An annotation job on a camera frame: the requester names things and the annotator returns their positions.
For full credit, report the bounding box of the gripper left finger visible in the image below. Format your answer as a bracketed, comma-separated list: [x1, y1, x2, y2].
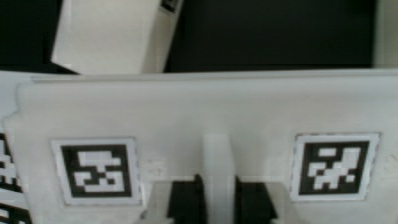
[167, 175, 208, 224]

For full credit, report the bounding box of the small white cabinet top panel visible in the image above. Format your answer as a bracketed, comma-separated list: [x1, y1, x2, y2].
[51, 0, 185, 75]

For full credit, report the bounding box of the white cabinet door panel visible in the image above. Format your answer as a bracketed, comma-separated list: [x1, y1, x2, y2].
[3, 69, 398, 224]

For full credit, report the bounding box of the white marker sheet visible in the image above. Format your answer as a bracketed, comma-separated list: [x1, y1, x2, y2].
[0, 71, 34, 224]

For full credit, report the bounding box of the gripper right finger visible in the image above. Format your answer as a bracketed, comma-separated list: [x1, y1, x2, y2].
[234, 178, 279, 224]

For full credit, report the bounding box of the white cabinet body box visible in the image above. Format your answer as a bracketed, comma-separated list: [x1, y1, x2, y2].
[373, 0, 398, 69]

